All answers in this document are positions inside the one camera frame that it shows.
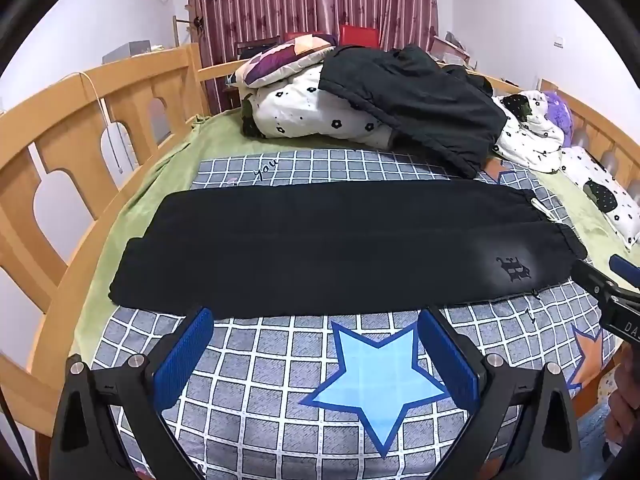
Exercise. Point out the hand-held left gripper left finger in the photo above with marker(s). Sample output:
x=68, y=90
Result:
x=182, y=360

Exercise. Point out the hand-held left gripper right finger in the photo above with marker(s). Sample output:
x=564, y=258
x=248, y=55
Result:
x=447, y=360

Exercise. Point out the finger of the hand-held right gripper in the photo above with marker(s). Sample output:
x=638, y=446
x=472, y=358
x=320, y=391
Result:
x=625, y=266
x=590, y=275

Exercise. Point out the black pants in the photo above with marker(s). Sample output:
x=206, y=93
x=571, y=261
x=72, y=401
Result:
x=325, y=250

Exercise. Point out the person's right hand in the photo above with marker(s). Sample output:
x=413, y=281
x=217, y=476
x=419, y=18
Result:
x=625, y=400

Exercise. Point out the grey checked star blanket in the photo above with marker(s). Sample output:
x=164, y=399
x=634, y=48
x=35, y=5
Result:
x=250, y=385

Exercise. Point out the white flower print pillow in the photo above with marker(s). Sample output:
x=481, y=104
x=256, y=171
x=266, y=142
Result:
x=600, y=190

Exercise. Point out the person's blue jeans leg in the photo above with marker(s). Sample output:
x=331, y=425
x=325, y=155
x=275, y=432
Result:
x=595, y=430

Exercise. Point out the purple plush toy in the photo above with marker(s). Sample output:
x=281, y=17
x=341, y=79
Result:
x=560, y=115

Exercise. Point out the green bed sheet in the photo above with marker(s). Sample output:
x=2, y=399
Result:
x=165, y=170

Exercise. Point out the black clothing heap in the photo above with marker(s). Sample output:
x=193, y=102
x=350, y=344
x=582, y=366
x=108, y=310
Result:
x=415, y=100

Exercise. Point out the pink box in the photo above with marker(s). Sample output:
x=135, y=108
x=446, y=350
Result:
x=447, y=49

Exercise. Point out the white flower print quilt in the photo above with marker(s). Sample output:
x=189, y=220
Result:
x=300, y=105

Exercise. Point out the grey box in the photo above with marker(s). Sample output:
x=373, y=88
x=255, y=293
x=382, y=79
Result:
x=127, y=51

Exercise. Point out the purple patterned pillow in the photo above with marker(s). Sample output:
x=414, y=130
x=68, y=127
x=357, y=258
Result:
x=280, y=60

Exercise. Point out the red box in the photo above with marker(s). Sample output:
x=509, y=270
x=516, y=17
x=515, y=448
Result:
x=357, y=37

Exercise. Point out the wooden coat rack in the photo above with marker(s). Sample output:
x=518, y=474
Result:
x=190, y=22

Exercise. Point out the maroon patterned curtain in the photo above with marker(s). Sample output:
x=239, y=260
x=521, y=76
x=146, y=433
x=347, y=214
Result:
x=300, y=0

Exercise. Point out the wooden bed frame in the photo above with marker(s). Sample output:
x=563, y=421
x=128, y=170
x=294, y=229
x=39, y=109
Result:
x=65, y=150

